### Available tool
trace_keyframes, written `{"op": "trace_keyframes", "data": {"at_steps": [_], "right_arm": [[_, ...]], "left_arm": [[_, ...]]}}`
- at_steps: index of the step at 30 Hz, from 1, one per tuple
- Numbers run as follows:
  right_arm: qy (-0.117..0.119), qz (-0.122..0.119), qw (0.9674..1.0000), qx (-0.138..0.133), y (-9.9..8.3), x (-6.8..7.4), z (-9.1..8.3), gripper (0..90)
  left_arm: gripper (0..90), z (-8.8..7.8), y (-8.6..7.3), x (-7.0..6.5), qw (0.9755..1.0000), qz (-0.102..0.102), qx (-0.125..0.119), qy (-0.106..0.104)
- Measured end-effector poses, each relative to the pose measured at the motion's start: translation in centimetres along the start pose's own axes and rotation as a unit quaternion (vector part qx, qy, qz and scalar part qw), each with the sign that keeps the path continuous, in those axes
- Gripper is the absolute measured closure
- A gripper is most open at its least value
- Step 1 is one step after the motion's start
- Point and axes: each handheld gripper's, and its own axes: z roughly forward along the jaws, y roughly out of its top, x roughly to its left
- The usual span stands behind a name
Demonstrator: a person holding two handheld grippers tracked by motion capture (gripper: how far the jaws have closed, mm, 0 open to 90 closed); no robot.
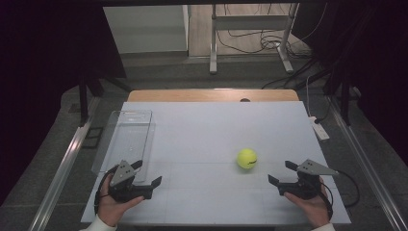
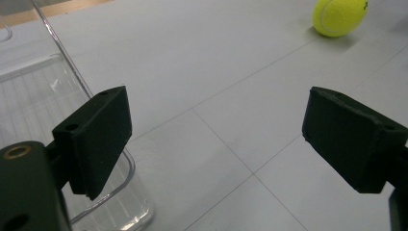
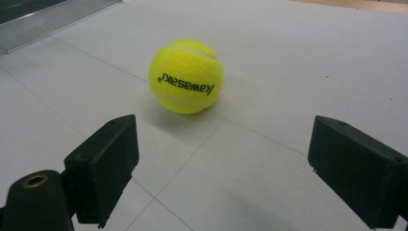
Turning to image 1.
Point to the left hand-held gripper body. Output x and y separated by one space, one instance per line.
123 174

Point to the aluminium rail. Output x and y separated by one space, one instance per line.
64 166
369 173

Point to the white power strip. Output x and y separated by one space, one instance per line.
319 129

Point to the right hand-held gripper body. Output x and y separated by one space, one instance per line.
304 187

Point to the grey metal desk frame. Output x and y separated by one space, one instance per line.
250 22

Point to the black stand legs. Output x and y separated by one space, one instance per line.
345 102
83 99

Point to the person's left hand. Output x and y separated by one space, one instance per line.
109 208

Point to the person's right hand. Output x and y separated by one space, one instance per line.
314 211

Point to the yellow tennis ball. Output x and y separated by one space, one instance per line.
247 158

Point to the white cabinet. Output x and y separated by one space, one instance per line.
144 29

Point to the dark curtain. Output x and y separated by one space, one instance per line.
369 48
41 64

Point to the clear plastic container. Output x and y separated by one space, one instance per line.
128 141

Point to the black square floor frame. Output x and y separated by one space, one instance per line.
93 137

